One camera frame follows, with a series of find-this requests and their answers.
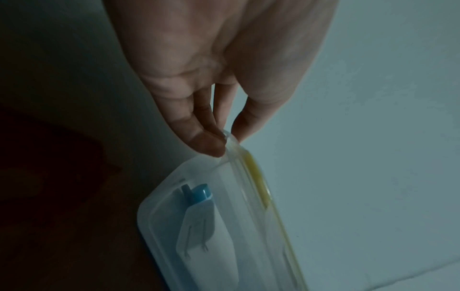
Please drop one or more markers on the person's left hand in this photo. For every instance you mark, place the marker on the person's left hand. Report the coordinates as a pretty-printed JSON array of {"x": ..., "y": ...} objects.
[{"x": 222, "y": 51}]

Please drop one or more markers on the clear plastic lidded box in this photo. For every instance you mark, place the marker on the clear plastic lidded box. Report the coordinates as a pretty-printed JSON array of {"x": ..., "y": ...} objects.
[{"x": 230, "y": 236}]

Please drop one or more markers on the yellow thin stick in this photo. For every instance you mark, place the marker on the yellow thin stick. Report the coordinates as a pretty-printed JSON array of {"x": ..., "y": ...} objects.
[{"x": 257, "y": 176}]

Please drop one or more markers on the blue capped small tool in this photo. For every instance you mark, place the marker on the blue capped small tool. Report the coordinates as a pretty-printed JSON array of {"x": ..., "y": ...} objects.
[{"x": 198, "y": 194}]

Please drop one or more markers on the white plastic piece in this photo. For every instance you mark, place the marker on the white plastic piece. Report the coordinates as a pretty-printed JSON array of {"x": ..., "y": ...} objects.
[{"x": 212, "y": 241}]

